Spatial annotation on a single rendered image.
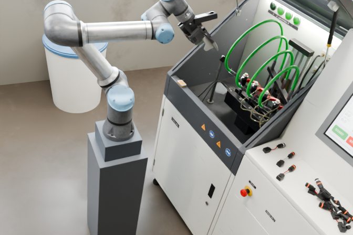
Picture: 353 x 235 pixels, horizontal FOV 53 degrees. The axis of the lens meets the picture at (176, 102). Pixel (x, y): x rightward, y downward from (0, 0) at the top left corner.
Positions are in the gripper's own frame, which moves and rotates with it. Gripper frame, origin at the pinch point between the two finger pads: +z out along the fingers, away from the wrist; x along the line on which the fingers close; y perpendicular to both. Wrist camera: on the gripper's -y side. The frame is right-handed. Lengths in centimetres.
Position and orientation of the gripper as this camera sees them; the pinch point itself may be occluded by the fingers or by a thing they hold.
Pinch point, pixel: (213, 45)
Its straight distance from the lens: 168.1
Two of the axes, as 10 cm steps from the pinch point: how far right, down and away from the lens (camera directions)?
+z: 5.7, 5.9, 5.7
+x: 3.8, 4.3, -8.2
